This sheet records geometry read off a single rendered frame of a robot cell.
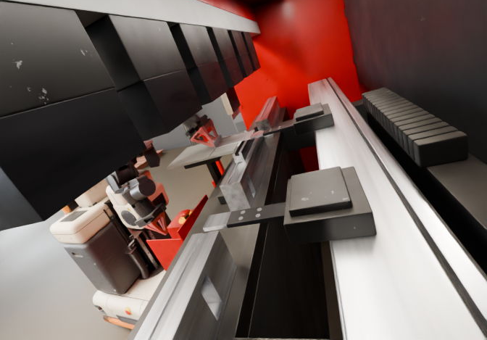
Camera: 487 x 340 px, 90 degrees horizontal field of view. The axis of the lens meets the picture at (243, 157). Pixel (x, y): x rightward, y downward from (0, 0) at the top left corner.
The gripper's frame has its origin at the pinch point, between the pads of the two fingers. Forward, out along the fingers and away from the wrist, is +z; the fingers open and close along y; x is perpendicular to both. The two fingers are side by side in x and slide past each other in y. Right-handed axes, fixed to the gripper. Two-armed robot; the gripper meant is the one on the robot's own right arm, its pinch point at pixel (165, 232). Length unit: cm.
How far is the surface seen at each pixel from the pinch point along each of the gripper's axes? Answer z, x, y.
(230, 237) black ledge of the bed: 1.6, -12.0, 35.4
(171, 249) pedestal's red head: 4.4, -4.8, 3.3
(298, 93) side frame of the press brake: -3, 108, 40
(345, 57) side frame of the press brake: -7, 111, 72
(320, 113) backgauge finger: -7, 19, 61
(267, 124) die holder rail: -6, 53, 33
